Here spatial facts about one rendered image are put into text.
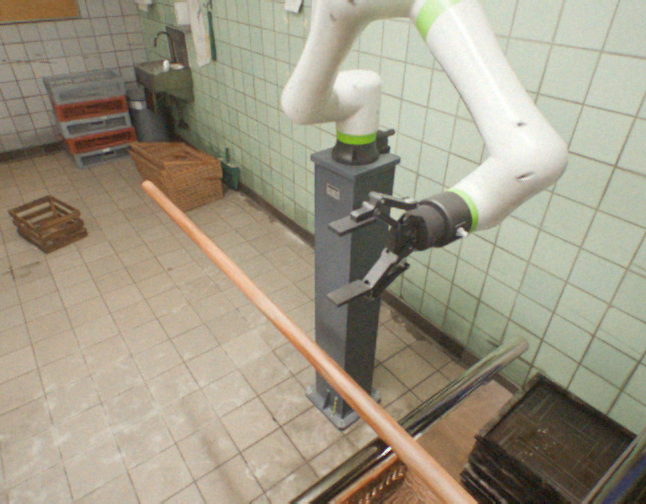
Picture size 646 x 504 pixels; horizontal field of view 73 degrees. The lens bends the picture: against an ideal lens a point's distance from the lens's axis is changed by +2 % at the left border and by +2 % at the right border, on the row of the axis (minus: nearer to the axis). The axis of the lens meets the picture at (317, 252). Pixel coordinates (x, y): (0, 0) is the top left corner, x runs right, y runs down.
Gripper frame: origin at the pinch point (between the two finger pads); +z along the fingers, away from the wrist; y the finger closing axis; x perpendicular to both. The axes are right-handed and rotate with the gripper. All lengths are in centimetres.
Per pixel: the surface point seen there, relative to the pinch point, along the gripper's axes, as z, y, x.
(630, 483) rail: 7.7, -9.6, -41.5
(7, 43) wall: 5, 31, 465
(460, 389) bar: -8.9, 16.0, -19.6
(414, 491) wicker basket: -18, 73, -11
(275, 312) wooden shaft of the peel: 6.8, 12.8, 8.9
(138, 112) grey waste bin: -79, 94, 413
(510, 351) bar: -22.0, 16.0, -19.6
